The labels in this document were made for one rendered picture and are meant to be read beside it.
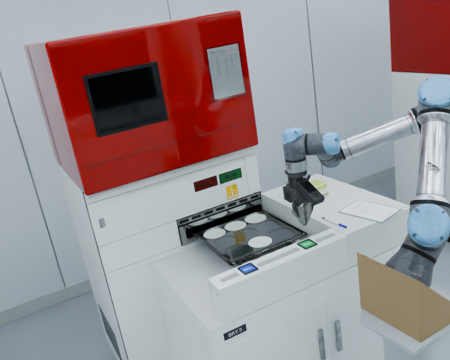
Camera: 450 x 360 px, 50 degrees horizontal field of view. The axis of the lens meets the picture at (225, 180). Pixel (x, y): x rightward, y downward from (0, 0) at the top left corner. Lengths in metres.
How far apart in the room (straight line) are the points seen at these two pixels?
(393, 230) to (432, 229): 0.56
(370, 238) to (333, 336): 0.41
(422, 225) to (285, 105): 2.79
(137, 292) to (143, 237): 0.26
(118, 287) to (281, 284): 0.78
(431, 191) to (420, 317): 0.37
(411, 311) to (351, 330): 0.58
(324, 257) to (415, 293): 0.45
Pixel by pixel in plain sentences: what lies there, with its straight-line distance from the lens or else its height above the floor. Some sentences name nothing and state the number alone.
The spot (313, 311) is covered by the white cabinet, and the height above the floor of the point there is 0.71.
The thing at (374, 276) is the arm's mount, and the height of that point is 0.98.
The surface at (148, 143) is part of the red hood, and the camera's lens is 2.03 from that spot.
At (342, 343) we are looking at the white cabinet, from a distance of 2.13.
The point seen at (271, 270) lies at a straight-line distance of 1.75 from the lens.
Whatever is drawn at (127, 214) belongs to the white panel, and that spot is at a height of 1.07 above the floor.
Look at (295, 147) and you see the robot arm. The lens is 1.69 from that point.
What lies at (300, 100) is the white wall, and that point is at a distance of 4.27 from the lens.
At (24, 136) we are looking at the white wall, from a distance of 3.48.
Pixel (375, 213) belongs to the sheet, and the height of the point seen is 0.97.
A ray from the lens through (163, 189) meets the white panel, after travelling 2.15.
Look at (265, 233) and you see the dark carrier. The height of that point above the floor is 0.90.
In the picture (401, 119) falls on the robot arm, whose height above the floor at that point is 1.38.
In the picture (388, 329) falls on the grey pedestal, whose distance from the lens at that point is 1.67.
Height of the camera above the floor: 1.83
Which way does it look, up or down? 19 degrees down
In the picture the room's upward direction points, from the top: 9 degrees counter-clockwise
